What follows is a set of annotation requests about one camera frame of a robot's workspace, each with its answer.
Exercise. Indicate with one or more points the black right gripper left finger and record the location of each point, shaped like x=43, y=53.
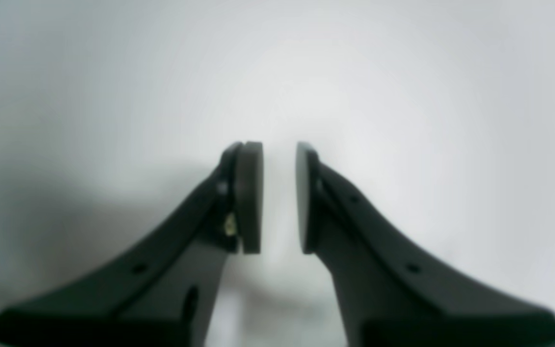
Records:
x=161, y=293

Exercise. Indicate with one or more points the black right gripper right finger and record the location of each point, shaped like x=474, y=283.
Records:
x=391, y=292

